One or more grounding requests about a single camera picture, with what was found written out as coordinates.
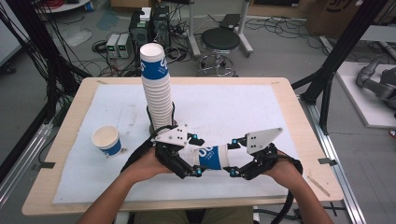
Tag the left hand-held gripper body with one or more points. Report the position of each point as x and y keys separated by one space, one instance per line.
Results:
x=172 y=137

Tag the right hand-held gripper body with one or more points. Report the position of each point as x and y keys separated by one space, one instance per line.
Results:
x=261 y=138

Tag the blue banded paper cup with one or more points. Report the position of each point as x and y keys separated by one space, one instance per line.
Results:
x=109 y=144
x=210 y=157

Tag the dark round cup holder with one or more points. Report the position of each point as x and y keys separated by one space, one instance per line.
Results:
x=148 y=116

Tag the stack of white paper cups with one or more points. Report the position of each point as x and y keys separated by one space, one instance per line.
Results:
x=158 y=96

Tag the person's left hand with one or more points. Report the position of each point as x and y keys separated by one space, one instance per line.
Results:
x=148 y=165

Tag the person's right hand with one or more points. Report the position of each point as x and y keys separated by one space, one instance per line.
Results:
x=285 y=169

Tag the white table mat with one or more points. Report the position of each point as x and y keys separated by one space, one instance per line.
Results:
x=218 y=109

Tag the person's khaki pants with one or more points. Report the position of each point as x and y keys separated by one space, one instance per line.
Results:
x=155 y=217

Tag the black tape strip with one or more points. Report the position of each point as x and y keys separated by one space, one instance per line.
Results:
x=327 y=161
x=46 y=165

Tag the grey power supply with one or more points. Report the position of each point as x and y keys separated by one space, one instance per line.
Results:
x=124 y=45
x=112 y=45

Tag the black round stool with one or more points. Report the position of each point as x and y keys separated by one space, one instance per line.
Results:
x=220 y=39

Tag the white metal stand leg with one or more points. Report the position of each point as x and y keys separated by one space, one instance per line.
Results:
x=193 y=34
x=244 y=34

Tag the white platform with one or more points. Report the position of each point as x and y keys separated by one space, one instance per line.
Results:
x=364 y=102

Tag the black computer tower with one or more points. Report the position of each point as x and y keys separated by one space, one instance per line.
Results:
x=161 y=21

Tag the black computer case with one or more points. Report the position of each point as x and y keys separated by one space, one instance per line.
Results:
x=137 y=26

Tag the black flat device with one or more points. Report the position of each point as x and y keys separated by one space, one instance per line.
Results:
x=229 y=21

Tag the small white box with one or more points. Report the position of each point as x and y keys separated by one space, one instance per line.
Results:
x=145 y=14

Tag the teal floor sheet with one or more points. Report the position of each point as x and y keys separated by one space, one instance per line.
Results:
x=107 y=20

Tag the brown cardboard box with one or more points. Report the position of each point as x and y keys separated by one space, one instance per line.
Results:
x=330 y=17

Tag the blue tape roll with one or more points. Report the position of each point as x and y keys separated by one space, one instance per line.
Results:
x=89 y=6

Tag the white round table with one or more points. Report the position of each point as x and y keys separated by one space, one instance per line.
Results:
x=65 y=5

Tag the white panel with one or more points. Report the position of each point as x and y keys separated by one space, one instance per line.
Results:
x=9 y=37

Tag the aluminium rail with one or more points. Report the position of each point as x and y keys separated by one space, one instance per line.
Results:
x=21 y=168
x=339 y=174

